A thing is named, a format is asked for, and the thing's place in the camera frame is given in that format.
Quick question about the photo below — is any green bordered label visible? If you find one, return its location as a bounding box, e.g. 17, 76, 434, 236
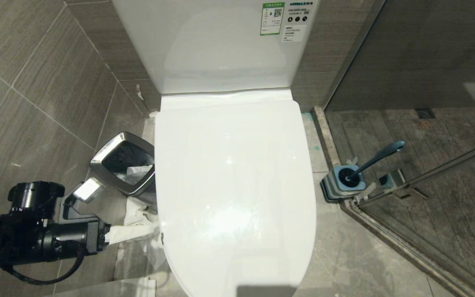
260, 2, 285, 36

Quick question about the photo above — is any small white label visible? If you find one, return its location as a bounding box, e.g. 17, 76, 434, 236
282, 25, 307, 43

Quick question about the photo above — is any white toilet lid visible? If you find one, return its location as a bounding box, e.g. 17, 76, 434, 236
154, 89, 317, 297

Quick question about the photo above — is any blue toilet brush holder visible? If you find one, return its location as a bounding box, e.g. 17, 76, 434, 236
320, 165, 367, 204

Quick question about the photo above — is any black cable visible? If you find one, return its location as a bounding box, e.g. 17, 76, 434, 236
1, 247, 86, 286

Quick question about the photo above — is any crumpled white paper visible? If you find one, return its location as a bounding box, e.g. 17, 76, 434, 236
123, 196, 168, 271

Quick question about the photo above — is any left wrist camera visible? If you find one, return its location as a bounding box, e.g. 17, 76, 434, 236
60, 177, 106, 224

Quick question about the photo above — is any label with black icons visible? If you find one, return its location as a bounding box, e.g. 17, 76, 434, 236
287, 0, 317, 24

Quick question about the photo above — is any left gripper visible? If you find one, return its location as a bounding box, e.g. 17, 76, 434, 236
45, 219, 160, 259

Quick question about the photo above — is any glass shower door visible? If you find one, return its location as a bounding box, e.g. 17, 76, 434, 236
323, 0, 475, 297

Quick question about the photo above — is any white bin liner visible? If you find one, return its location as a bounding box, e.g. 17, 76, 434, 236
126, 164, 154, 185

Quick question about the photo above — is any white toilet tank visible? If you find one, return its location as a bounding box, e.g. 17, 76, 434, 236
111, 0, 319, 95

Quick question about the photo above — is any silver trash bin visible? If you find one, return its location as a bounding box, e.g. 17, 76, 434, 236
89, 132, 157, 197

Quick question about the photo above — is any blue toilet brush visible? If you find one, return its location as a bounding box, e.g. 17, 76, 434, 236
344, 140, 406, 183

